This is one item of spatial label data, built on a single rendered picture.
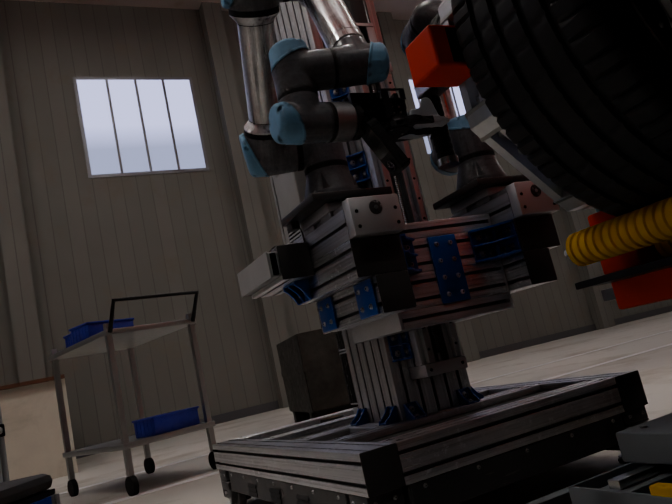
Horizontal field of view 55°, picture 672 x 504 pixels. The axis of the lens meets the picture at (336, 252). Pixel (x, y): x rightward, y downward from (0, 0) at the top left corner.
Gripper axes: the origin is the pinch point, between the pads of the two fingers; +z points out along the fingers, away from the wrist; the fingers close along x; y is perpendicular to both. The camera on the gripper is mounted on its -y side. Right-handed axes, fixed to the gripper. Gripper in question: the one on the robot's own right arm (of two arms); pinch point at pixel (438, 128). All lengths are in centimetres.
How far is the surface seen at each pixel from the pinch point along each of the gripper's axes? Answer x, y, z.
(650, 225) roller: -38, -32, 2
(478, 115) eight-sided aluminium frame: -23.3, -7.9, -10.0
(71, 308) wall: 813, 110, -24
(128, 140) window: 811, 345, 86
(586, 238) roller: -25.8, -30.9, 2.6
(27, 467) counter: 545, -67, -94
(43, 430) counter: 545, -39, -77
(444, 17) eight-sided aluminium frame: -21.7, 10.8, -10.1
